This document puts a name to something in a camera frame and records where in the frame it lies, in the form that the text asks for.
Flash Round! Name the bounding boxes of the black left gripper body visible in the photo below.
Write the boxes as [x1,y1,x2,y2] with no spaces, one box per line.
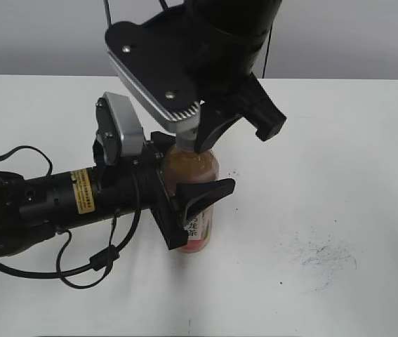
[128,147,188,250]

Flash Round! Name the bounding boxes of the grey bottle cap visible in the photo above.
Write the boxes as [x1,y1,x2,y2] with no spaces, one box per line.
[175,116,200,152]

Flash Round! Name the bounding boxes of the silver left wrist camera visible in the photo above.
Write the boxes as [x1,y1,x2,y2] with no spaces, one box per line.
[95,92,145,166]

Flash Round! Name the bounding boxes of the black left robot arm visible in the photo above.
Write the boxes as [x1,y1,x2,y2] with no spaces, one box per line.
[0,132,235,257]

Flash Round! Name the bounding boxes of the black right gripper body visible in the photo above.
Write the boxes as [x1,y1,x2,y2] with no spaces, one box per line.
[187,41,286,140]

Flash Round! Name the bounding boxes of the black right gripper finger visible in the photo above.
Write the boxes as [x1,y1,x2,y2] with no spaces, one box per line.
[165,117,192,134]
[194,105,241,154]

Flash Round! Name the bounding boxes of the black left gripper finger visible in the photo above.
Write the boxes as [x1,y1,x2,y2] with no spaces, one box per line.
[150,131,175,157]
[176,178,236,222]

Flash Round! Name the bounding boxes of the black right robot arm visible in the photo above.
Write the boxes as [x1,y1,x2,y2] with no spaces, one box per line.
[180,1,286,153]

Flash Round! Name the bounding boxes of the peach oolong tea bottle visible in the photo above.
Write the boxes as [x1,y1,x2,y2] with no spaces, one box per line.
[161,145,219,253]

